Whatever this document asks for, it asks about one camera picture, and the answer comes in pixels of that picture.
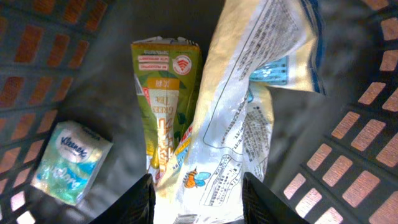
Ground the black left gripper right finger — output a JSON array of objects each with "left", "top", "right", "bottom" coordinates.
[{"left": 242, "top": 172, "right": 308, "bottom": 224}]

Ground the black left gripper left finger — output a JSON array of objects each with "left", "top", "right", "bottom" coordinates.
[{"left": 90, "top": 174, "right": 155, "bottom": 224}]

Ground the grey plastic basket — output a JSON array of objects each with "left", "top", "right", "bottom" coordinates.
[{"left": 1, "top": 1, "right": 397, "bottom": 223}]

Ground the cream snack bag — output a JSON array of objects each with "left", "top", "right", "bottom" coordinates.
[{"left": 154, "top": 0, "right": 325, "bottom": 223}]

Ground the Kleenex tissue pack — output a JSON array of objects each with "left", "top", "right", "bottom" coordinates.
[{"left": 30, "top": 121, "right": 113, "bottom": 205}]

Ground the green tea carton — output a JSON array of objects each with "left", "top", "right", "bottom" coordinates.
[{"left": 131, "top": 36, "right": 203, "bottom": 183}]

